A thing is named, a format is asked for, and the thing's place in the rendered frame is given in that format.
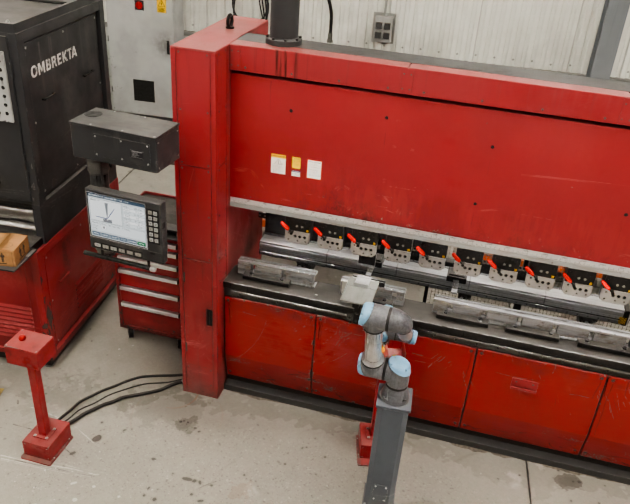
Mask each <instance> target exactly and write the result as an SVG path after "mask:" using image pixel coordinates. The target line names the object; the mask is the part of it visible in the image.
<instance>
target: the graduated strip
mask: <svg viewBox="0 0 630 504"><path fill-rule="evenodd" d="M230 202H236V203H241V204H247V205H252V206H258V207H263V208H269V209H275V210H280V211H286V212H291V213H297V214H302V215H308V216H313V217H319V218H324V219H330V220H335V221H341V222H346V223H352V224H357V225H363V226H368V227H374V228H380V229H385V230H391V231H396V232H402V233H407V234H413V235H418V236H424V237H429V238H435V239H440V240H446V241H451V242H457V243H462V244H468V245H474V246H479V247H485V248H490V249H496V250H501V251H507V252H512V253H518V254H523V255H529V256H534V257H540V258H545V259H551V260H556V261H562V262H567V263H573V264H579V265H584V266H590V267H595V268H601V269H606V270H612V271H617V272H623V273H628V274H630V268H625V267H620V266H614V265H609V264H603V263H597V262H592V261H586V260H581V259H575V258H570V257H564V256H558V255H553V254H547V253H542V252H536V251H530V250H525V249H519V248H514V247H508V246H503V245H497V244H491V243H486V242H480V241H475V240H469V239H464V238H458V237H452V236H447V235H441V234H436V233H430V232H425V231H419V230H413V229H408V228H402V227H397V226H391V225H386V224H380V223H374V222H369V221H363V220H358V219H352V218H347V217H341V216H335V215H330V214H324V213H319V212H313V211H308V210H302V209H296V208H291V207H285V206H280V205H274V204H269V203H263V202H257V201H252V200H246V199H241V198H235V197H230Z"/></svg>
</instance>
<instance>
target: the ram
mask: <svg viewBox="0 0 630 504"><path fill-rule="evenodd" d="M272 153H273V154H279V155H285V156H286V166H285V174H279V173H273V172H271V154H272ZM292 157H298V158H301V166H300V169H296V168H292ZM307 159H309V160H316V161H322V171H321V180H316V179H310V178H306V174H307ZM292 170H295V171H300V177H297V176H291V174H292ZM230 197H235V198H241V199H246V200H252V201H257V202H263V203H269V204H274V205H280V206H285V207H291V208H296V209H302V210H308V211H313V212H319V213H324V214H330V215H335V216H341V217H347V218H352V219H358V220H363V221H369V222H374V223H380V224H386V225H391V226H397V227H402V228H408V229H413V230H419V231H425V232H430V233H436V234H441V235H447V236H452V237H458V238H464V239H469V240H475V241H480V242H486V243H491V244H497V245H503V246H508V247H514V248H519V249H525V250H530V251H536V252H542V253H547V254H553V255H558V256H564V257H570V258H575V259H581V260H586V261H592V262H597V263H603V264H609V265H614V266H620V267H625V268H630V126H625V125H617V124H610V123H603V122H596V121H589V120H582V119H575V118H568V117H561V116H553V115H546V114H539V113H532V112H525V111H518V110H511V109H504V108H497V107H490V106H483V105H476V104H469V103H462V102H455V101H448V100H441V99H434V98H427V97H420V96H413V95H406V94H399V93H392V92H384V91H377V90H370V89H363V88H356V87H349V86H342V85H335V84H328V83H321V82H314V81H307V80H300V79H293V78H286V77H279V76H272V75H265V74H258V73H251V72H244V71H237V70H234V71H233V72H231V108H230ZM230 206H234V207H239V208H245V209H250V210H256V211H261V212H267V213H272V214H278V215H283V216H289V217H294V218H300V219H305V220H311V221H316V222H322V223H327V224H333V225H338V226H344V227H349V228H355V229H360V230H366V231H371V232H377V233H382V234H387V235H393V236H398V237H404V238H409V239H415V240H420V241H426V242H431V243H437V244H442V245H448V246H453V247H459V248H464V249H470V250H475V251H481V252H486V253H492V254H497V255H503V256H508V257H514V258H519V259H525V260H530V261H536V262H541V263H547V264H552V265H558V266H563V267H569V268H574V269H580V270H585V271H591V272H596V273H602V274H607V275H613V276H618V277H624V278H629V279H630V274H628V273H623V272H617V271H612V270H606V269H601V268H595V267H590V266H584V265H579V264H573V263H567V262H562V261H556V260H551V259H545V258H540V257H534V256H529V255H523V254H518V253H512V252H507V251H501V250H496V249H490V248H485V247H479V246H474V245H468V244H462V243H457V242H451V241H446V240H440V239H435V238H429V237H424V236H418V235H413V234H407V233H402V232H396V231H391V230H385V229H380V228H374V227H368V226H363V225H357V224H352V223H346V222H341V221H335V220H330V219H324V218H319V217H313V216H308V215H302V214H297V213H291V212H286V211H280V210H275V209H269V208H263V207H258V206H252V205H247V204H241V203H236V202H230Z"/></svg>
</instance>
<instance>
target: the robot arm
mask: <svg viewBox="0 0 630 504"><path fill-rule="evenodd" d="M358 324H359V325H361V326H362V328H363V330H364V331H365V350H364V352H361V353H360V355H359V358H358V365H357V370H358V373H359V374H360V375H363V376H366V377H371V378H375V379H379V380H383V381H386V383H385V384H384V386H383V388H382V389H381V393H380V397H381V399H382V401H383V402H384V403H386V404H388V405H390V406H394V407H400V406H404V405H406V404H407V403H408V402H409V398H410V394H409V389H408V383H409V377H410V374H411V365H410V363H409V362H408V360H407V359H405V358H404V357H402V356H397V355H395V356H392V357H390V358H386V357H384V355H383V353H382V344H383V348H384V346H385V345H386V344H387V343H388V344H389V339H390V340H395V341H399V342H403V343H408V344H413V345H414V344H415V343H416V340H417V335H418V332H417V331H415V330H413V321H412V319H411V318H410V316H409V315H408V314H406V313H405V312H404V311H402V310H400V309H398V308H395V307H393V306H391V305H381V304H376V303H374V302H365V303H364V305H363V308H362V311H361V314H360V317H359V321H358Z"/></svg>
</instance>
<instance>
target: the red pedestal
mask: <svg viewBox="0 0 630 504"><path fill-rule="evenodd" d="M4 349H5V354H6V359H7V363H10V364H14V365H18V366H22V367H26V368H27V370H28V376H29V381H30V387H31V393H32V398H33V404H34V409H35V415H36V420H37V425H36V426H35V427H34V428H33V429H32V430H31V432H30V433H29V434H28V435H27V436H26V437H25V438H24V439H23V441H22V443H23V448H24V453H23V454H22V455H21V459H24V460H28V461H32V462H35V463H39V464H43V465H46V466H51V465H52V464H53V462H54V461H55V460H56V459H57V457H58V456H59V455H60V454H61V452H62V451H63V450H64V449H65V447H66V446H67V445H68V444H69V442H70V441H71V440H72V439H73V436H72V435H71V429H70V423H69V422H66V421H62V420H58V419H54V418H51V417H48V412H47V406H46V400H45V394H44V388H43V382H42V376H41V368H42V367H43V366H44V365H45V364H46V363H47V362H48V361H49V360H50V359H51V358H52V357H53V356H54V355H55V354H56V350H55V343H54V337H53V336H49V335H45V334H41V333H37V332H32V331H28V330H24V329H21V330H20V331H19V332H18V333H17V334H16V335H15V336H14V337H13V338H11V339H10V340H9V341H8V342H7V343H6V344H5V345H4Z"/></svg>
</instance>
